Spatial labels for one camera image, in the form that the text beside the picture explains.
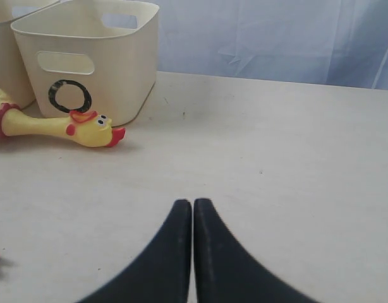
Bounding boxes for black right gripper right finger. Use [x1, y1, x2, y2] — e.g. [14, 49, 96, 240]
[193, 198, 315, 303]

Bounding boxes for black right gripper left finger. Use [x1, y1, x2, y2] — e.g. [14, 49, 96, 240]
[81, 199, 192, 303]

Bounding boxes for whole rubber chicken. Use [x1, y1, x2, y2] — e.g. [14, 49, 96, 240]
[0, 89, 126, 148]

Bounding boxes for cream bin with black circle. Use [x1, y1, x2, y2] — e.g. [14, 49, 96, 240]
[11, 1, 159, 126]

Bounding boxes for cream left plastic bin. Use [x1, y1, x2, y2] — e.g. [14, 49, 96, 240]
[0, 0, 58, 109]

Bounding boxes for blue-white backdrop curtain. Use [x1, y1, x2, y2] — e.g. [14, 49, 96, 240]
[159, 0, 388, 90]

